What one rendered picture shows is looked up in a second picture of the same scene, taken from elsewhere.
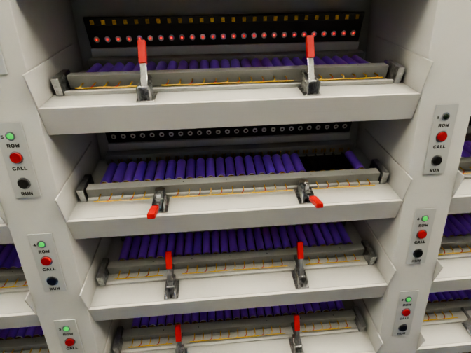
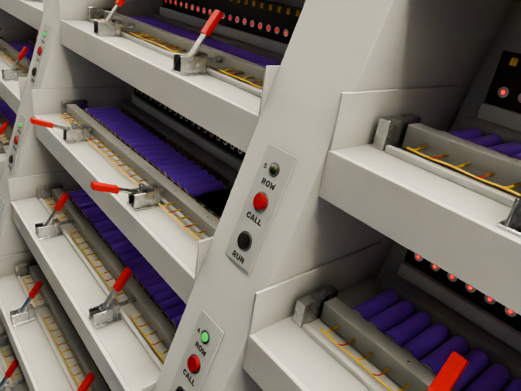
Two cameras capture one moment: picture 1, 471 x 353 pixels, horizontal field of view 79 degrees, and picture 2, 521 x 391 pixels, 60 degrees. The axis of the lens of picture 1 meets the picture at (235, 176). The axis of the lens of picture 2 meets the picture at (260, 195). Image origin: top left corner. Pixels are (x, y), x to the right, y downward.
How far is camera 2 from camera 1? 0.68 m
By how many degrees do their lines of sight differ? 45
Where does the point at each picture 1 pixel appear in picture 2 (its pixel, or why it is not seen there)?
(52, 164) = (49, 64)
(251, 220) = (96, 193)
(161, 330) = (44, 288)
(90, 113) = (73, 32)
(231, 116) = (125, 69)
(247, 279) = (84, 277)
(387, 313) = not seen: outside the picture
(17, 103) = (56, 12)
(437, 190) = (234, 301)
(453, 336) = not seen: outside the picture
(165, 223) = (62, 153)
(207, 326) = (61, 319)
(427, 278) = not seen: outside the picture
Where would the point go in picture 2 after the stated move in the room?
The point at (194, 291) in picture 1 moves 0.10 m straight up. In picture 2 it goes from (52, 247) to (67, 197)
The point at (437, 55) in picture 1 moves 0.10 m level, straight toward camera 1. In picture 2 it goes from (291, 64) to (191, 22)
